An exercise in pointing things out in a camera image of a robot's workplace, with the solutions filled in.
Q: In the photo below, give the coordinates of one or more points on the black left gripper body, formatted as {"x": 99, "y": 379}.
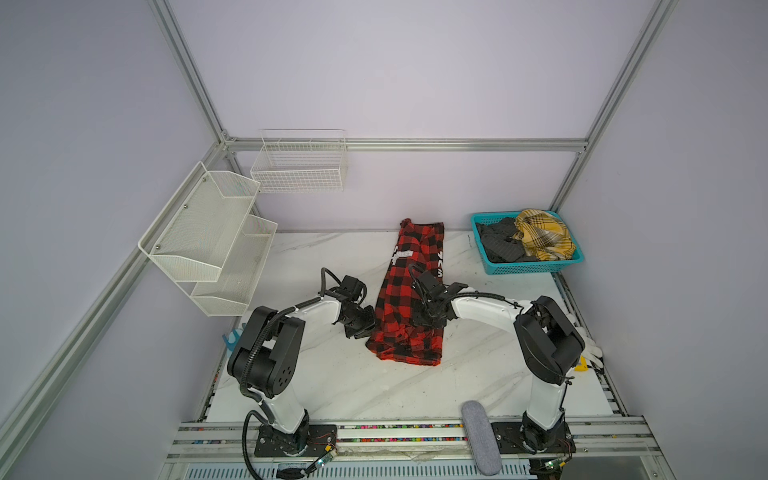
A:
{"x": 360, "y": 323}

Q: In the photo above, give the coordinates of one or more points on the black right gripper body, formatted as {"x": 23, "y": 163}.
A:
{"x": 422, "y": 316}

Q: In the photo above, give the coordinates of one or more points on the red black plaid shirt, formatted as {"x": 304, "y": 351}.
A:
{"x": 396, "y": 336}

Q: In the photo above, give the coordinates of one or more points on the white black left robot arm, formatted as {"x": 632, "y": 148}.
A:
{"x": 264, "y": 360}

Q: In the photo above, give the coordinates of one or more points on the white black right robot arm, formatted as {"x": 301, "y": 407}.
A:
{"x": 550, "y": 345}

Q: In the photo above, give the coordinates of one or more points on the dark grey shirt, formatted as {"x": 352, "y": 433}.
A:
{"x": 500, "y": 243}

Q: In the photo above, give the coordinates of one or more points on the white mesh lower shelf bin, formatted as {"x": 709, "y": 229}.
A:
{"x": 232, "y": 293}

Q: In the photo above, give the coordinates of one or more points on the white mesh shelf bin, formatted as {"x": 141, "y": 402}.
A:
{"x": 232, "y": 293}
{"x": 193, "y": 236}

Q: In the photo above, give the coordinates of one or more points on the yellow plaid shirt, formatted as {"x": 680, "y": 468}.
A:
{"x": 544, "y": 236}

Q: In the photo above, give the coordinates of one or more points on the grey foam microphone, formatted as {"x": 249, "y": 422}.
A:
{"x": 481, "y": 438}

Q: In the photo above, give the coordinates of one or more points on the yellow tape measure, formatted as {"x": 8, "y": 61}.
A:
{"x": 582, "y": 365}

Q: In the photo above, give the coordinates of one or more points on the white work glove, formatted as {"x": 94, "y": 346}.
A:
{"x": 593, "y": 353}

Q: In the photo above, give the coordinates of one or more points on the white mesh upper shelf bin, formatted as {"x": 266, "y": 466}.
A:
{"x": 193, "y": 236}

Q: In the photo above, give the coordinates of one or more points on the white wire wall basket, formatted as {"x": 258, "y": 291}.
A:
{"x": 301, "y": 161}

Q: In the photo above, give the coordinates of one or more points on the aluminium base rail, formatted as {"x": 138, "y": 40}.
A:
{"x": 614, "y": 447}

